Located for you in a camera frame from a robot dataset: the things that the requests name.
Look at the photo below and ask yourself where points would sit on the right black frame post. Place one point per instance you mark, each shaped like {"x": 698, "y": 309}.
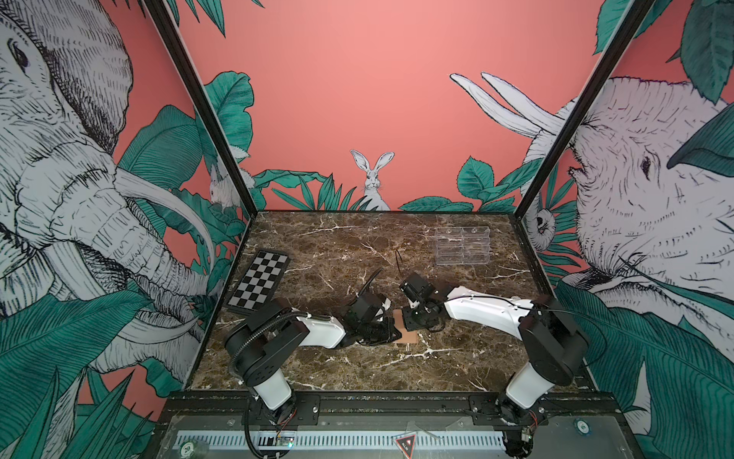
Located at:
{"x": 628, "y": 26}

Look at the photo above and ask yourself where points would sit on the red triangle warning sticker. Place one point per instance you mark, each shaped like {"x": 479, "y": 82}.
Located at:
{"x": 406, "y": 444}

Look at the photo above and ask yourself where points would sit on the black white checkerboard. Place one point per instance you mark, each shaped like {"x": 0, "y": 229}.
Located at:
{"x": 259, "y": 282}

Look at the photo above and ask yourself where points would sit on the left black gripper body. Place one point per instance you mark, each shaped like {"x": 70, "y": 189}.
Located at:
{"x": 376, "y": 331}

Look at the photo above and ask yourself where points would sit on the white perforated vent strip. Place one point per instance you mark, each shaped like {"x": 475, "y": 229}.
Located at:
{"x": 323, "y": 440}

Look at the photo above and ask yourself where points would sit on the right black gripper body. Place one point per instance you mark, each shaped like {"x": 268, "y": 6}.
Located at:
{"x": 416, "y": 319}

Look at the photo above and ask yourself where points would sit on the black frame post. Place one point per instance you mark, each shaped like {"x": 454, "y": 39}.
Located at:
{"x": 628, "y": 26}
{"x": 175, "y": 46}

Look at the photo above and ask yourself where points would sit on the clear plastic organizer box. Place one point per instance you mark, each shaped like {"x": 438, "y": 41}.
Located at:
{"x": 455, "y": 246}

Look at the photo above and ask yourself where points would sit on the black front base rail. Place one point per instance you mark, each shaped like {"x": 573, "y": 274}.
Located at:
{"x": 314, "y": 407}

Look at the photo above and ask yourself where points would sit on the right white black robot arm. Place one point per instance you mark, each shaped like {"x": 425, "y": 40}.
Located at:
{"x": 555, "y": 345}

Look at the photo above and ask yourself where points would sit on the left black frame post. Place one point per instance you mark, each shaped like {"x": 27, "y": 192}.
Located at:
{"x": 175, "y": 46}

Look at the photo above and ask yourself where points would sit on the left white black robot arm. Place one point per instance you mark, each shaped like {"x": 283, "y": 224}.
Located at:
{"x": 265, "y": 340}

